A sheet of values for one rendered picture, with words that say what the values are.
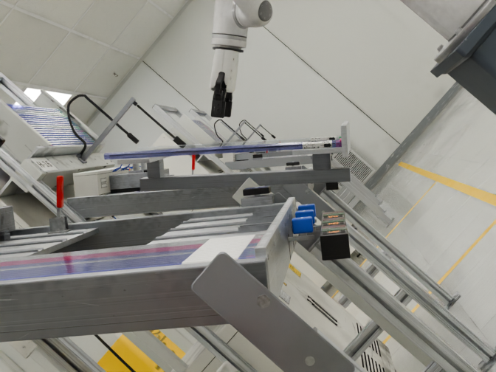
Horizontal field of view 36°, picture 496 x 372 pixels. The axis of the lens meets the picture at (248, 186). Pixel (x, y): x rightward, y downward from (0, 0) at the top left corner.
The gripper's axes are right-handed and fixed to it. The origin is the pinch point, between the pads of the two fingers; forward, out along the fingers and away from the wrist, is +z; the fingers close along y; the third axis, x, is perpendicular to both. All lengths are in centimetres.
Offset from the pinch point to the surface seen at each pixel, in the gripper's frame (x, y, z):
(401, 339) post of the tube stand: 48, 14, 45
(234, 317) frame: 24, 114, 15
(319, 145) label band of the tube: 25.6, 25.8, 3.2
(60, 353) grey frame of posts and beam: -20, 42, 50
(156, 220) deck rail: -2.7, 43.0, 20.0
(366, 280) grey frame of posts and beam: 38, 40, 27
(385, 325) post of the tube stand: 45, 14, 42
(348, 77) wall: 15, -703, -29
